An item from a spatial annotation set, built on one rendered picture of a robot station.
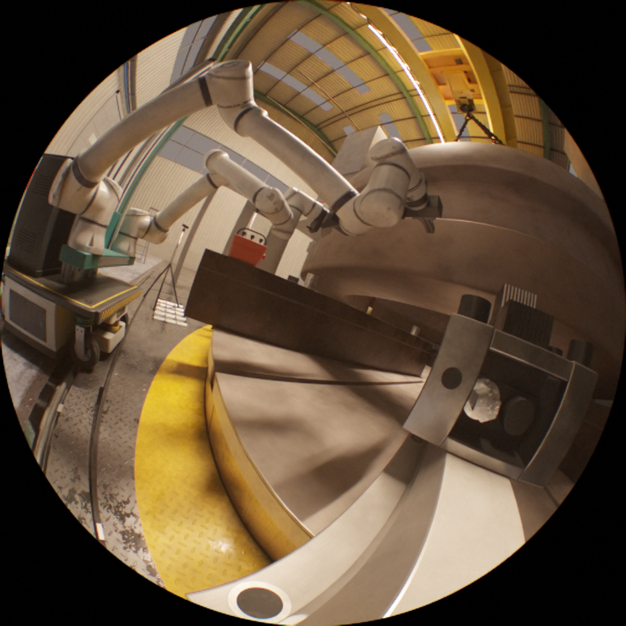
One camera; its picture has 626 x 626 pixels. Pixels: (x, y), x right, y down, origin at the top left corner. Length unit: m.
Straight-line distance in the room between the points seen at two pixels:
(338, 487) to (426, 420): 0.20
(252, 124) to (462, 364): 0.76
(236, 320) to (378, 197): 0.90
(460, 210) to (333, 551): 1.17
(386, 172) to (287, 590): 0.61
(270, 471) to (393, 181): 0.58
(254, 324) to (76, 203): 1.03
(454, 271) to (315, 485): 0.72
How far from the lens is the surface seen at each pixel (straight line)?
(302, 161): 0.55
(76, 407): 0.90
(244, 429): 0.44
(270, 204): 0.62
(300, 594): 0.25
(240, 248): 1.05
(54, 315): 0.98
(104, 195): 0.89
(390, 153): 0.45
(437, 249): 0.79
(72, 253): 0.90
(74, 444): 0.79
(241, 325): 1.07
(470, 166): 1.16
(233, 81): 0.66
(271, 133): 0.62
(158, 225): 1.34
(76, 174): 0.78
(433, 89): 11.45
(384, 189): 0.39
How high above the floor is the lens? 0.60
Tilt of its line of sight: 2 degrees down
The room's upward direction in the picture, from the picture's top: 21 degrees clockwise
